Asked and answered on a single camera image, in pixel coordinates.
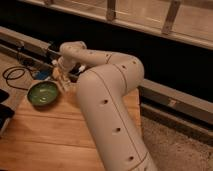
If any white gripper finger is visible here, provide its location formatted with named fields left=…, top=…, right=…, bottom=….
left=61, top=80, right=70, bottom=91

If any black power adapter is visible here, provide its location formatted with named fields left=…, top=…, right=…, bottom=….
left=47, top=42, right=60, bottom=53

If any black object at left edge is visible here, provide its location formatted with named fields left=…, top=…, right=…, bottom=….
left=0, top=89, right=14, bottom=132

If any green ceramic bowl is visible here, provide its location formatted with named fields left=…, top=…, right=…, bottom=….
left=27, top=81, right=59, bottom=106

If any white plastic bottle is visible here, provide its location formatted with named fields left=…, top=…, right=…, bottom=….
left=52, top=60, right=65, bottom=81

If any black coiled cable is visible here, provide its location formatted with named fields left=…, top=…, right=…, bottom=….
left=2, top=65, right=36, bottom=91

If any window frame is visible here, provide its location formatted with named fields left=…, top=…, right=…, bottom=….
left=20, top=0, right=213, bottom=50

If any wooden baseboard rail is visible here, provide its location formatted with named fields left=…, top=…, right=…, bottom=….
left=0, top=26, right=213, bottom=130

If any blue object on floor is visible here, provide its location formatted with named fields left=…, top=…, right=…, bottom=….
left=35, top=71, right=50, bottom=80

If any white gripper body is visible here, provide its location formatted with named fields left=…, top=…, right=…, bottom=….
left=58, top=57, right=74, bottom=80

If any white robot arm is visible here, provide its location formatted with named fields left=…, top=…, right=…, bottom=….
left=58, top=41, right=158, bottom=171

